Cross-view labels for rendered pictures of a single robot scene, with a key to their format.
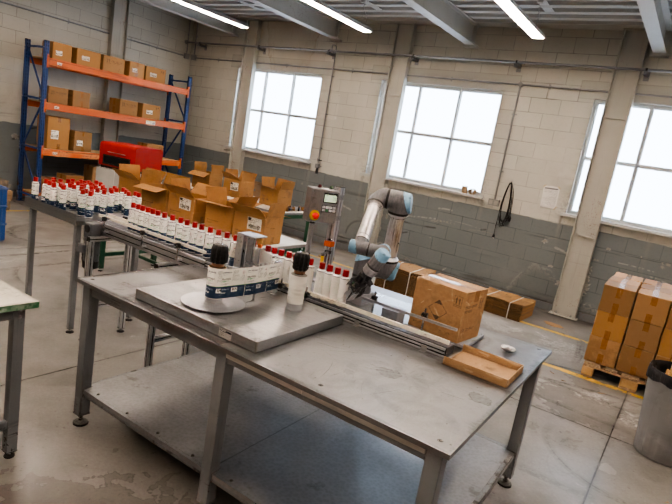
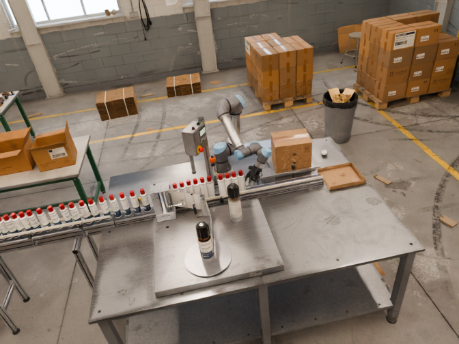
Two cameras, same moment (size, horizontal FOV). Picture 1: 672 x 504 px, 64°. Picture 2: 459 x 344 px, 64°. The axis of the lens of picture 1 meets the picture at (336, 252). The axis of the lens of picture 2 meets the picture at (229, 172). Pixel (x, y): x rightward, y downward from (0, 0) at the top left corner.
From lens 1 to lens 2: 2.01 m
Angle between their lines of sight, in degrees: 42
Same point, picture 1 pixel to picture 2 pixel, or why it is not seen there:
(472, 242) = (132, 50)
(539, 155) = not seen: outside the picture
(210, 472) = (270, 333)
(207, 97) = not seen: outside the picture
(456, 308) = (307, 153)
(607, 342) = (272, 87)
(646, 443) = (335, 137)
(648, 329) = (289, 70)
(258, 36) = not seen: outside the picture
